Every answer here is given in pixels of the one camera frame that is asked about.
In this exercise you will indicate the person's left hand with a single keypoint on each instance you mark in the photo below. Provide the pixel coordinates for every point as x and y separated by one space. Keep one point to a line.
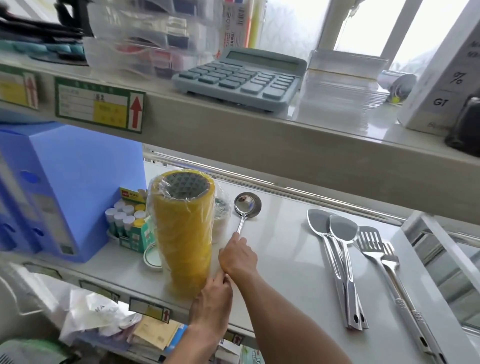
210 305

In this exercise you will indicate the person's right hand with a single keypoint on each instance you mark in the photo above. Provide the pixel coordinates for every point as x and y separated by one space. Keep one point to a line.
240 258

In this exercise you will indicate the person's left fingers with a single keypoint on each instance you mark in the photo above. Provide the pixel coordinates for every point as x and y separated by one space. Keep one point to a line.
223 285

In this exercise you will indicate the person's right thumb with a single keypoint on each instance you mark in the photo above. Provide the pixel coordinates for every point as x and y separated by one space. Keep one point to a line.
222 260

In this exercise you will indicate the steel ladle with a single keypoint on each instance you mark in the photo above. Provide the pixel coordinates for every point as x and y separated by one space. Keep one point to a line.
247 205

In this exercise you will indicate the person's right forearm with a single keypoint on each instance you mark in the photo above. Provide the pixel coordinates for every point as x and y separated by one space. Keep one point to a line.
285 322

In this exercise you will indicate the person's left forearm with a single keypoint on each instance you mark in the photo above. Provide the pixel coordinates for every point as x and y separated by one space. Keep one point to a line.
195 347

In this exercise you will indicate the wrapped stack of yellow tape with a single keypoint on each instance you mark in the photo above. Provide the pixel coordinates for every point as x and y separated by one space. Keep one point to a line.
183 232

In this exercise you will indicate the small clear tape roll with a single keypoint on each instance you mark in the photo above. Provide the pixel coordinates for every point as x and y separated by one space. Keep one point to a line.
148 258

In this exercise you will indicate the small shelf label red arrow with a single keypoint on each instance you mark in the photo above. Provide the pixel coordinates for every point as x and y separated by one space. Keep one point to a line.
150 309

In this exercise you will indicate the brown paper envelopes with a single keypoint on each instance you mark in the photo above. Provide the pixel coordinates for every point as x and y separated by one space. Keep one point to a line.
155 333

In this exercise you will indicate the green box of glue sticks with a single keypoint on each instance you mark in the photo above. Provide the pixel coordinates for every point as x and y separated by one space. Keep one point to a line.
129 225

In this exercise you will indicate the steel solid spatula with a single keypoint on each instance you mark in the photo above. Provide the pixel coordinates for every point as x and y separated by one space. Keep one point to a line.
343 228
318 225

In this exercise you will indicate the crumpled clear plastic bag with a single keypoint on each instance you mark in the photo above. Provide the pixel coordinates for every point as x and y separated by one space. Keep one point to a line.
93 315

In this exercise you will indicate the steel slotted spatula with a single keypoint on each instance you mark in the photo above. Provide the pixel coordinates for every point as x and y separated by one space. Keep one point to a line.
369 242

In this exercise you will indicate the blue plastic file box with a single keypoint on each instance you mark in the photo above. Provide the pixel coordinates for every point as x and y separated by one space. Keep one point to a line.
75 180

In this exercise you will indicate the steel serving fork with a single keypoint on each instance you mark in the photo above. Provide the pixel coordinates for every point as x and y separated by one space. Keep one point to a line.
390 258

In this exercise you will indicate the blue calculator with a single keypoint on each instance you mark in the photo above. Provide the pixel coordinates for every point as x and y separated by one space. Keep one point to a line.
240 78

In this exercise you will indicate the green shelf label red arrow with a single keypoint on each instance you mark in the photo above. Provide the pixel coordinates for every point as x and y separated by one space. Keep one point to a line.
97 105

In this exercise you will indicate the stack of clear plastic holders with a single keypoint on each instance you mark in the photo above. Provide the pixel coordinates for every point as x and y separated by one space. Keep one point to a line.
337 93

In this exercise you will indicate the white metal rack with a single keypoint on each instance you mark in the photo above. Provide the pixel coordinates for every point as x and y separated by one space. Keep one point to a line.
438 247

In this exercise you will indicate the clear plastic drawer organizer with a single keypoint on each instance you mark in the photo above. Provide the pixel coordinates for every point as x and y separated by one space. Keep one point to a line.
150 37

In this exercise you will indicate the packs of coloured markers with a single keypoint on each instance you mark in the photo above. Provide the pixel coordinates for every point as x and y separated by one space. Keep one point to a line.
240 22

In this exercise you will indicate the silver tape roll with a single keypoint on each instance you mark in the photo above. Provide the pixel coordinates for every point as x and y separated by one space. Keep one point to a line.
403 87

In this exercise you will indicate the yellow shelf label red arrow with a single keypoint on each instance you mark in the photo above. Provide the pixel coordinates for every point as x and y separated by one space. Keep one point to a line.
17 88

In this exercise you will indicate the black rounded device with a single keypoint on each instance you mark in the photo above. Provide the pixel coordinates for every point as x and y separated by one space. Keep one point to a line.
465 123

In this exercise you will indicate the teal plastic items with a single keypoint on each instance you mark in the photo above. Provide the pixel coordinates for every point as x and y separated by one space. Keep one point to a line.
41 48

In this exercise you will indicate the white cardboard box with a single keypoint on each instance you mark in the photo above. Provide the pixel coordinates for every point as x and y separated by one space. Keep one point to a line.
442 75

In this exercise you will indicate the black folders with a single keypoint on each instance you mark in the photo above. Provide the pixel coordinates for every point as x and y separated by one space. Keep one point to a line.
33 18

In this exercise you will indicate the white window frame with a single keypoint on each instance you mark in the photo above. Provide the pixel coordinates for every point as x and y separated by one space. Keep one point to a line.
350 26

